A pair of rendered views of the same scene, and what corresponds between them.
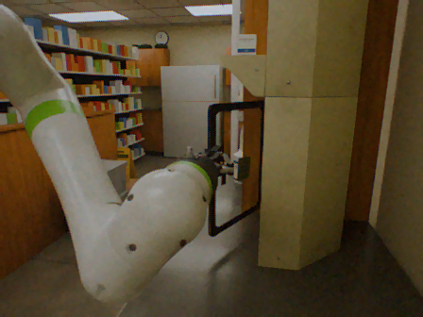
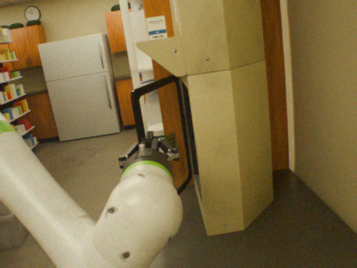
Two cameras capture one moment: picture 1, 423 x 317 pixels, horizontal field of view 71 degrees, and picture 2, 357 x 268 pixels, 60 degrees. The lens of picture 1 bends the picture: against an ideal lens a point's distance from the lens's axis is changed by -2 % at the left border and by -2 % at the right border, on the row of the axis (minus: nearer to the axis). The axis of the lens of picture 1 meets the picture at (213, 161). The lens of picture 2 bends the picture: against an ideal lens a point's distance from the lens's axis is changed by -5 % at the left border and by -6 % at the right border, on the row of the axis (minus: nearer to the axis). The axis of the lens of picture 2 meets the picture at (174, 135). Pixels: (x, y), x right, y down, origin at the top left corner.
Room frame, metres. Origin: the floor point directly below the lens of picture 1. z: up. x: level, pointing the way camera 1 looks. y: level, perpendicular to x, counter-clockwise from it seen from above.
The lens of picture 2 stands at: (-0.03, 0.09, 1.50)
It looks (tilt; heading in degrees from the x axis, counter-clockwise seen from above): 16 degrees down; 348
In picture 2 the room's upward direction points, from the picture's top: 8 degrees counter-clockwise
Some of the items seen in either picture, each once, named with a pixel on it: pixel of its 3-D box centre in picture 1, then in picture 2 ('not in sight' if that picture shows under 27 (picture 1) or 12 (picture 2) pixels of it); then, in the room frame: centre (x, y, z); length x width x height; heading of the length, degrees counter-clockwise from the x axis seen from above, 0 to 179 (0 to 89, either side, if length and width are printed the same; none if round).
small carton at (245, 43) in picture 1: (246, 47); (156, 28); (0.87, -0.09, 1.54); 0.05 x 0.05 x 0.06; 81
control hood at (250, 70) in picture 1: (247, 77); (160, 56); (0.91, -0.10, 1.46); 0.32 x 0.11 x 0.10; 169
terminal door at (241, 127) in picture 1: (238, 164); (166, 142); (0.93, -0.08, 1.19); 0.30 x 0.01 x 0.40; 142
